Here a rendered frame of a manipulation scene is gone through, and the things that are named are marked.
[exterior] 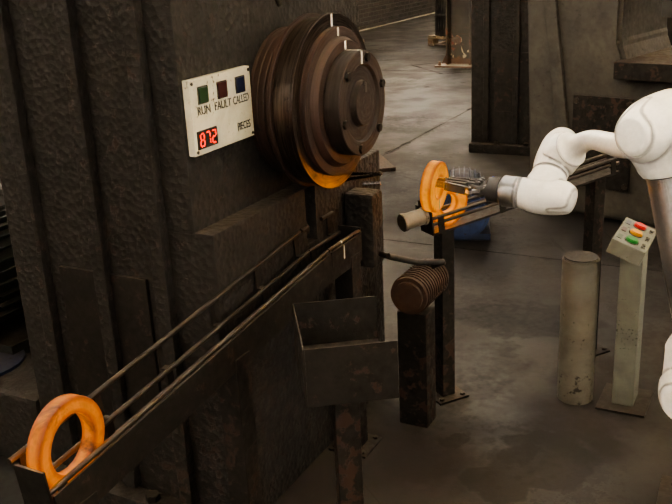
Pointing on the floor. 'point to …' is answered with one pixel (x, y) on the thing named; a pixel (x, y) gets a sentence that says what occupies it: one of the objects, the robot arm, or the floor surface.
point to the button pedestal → (629, 325)
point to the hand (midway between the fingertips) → (435, 181)
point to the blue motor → (478, 231)
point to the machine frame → (155, 225)
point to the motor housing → (417, 341)
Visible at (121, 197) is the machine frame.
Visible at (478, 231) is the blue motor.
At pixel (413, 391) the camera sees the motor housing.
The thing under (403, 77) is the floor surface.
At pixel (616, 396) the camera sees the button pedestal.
